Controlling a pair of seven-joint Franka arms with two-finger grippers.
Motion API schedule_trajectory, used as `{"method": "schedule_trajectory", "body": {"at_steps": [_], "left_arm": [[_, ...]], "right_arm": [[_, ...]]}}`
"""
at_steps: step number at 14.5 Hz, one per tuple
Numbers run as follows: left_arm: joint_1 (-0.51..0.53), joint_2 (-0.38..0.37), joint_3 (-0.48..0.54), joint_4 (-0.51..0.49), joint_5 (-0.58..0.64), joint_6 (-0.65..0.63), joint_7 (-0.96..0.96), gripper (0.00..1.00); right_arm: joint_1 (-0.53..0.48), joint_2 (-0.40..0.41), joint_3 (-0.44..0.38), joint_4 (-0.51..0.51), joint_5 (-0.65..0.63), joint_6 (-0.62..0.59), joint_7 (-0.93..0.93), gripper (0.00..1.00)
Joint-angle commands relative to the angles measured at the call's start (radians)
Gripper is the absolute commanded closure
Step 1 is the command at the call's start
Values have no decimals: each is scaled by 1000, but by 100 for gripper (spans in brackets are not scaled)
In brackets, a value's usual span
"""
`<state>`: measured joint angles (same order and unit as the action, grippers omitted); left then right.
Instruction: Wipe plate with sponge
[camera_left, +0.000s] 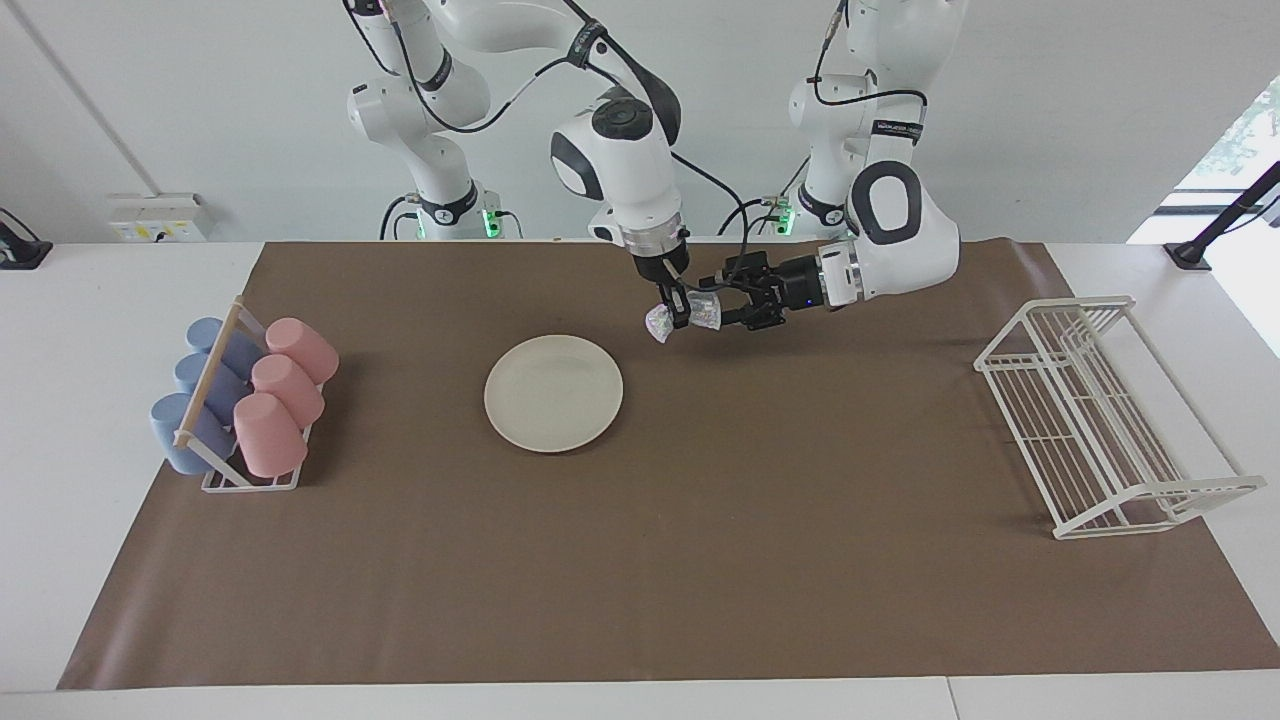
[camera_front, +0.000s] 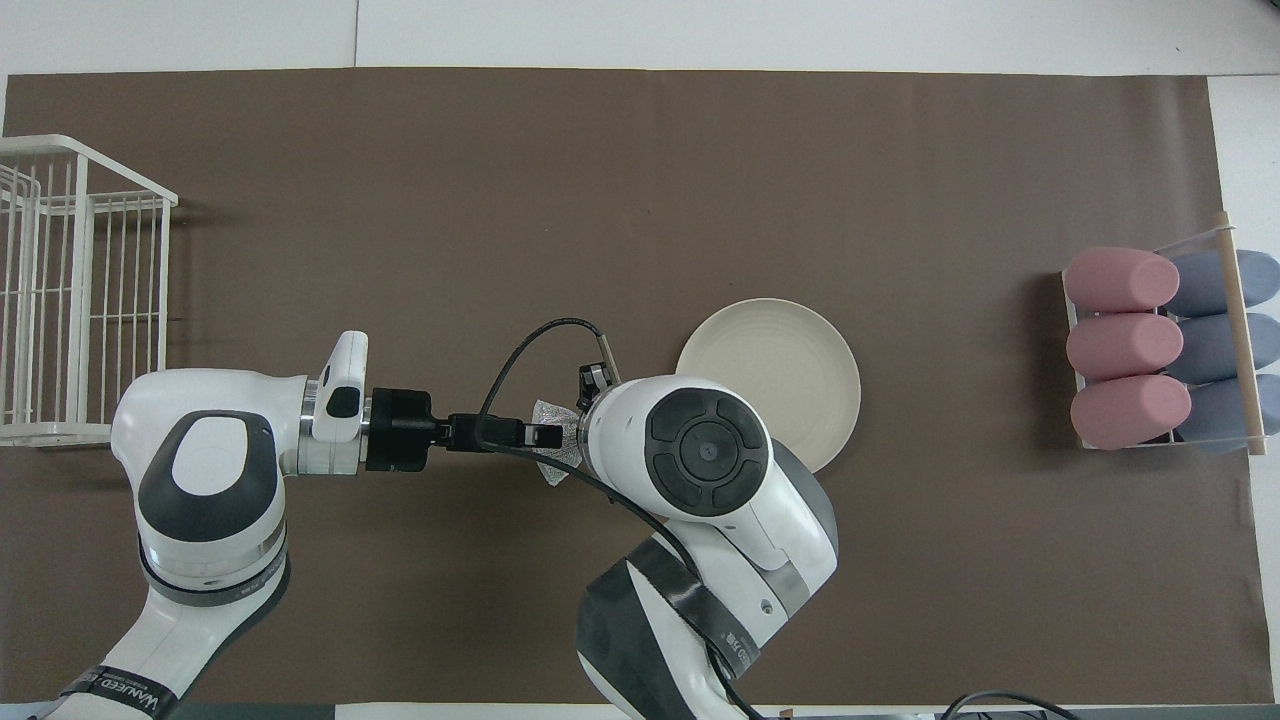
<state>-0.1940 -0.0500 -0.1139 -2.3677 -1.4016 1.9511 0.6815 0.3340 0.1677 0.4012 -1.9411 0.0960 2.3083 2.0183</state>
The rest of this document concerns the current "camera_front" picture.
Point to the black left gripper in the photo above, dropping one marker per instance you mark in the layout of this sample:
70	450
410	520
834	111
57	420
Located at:
400	430

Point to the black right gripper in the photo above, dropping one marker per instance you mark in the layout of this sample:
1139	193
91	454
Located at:
596	382

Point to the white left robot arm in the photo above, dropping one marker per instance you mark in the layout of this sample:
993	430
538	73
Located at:
200	470

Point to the round cream plate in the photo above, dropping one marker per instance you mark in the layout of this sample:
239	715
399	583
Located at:
790	350

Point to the brown table mat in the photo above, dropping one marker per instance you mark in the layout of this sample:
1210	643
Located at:
600	200

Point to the pink plastic cup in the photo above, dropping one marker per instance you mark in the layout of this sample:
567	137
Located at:
1125	412
1120	347
1115	280

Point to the blue plastic cup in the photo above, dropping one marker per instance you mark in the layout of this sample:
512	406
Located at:
1210	348
1210	415
1205	285

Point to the cup rack with wooden bar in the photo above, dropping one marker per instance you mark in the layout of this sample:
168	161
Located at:
1240	330

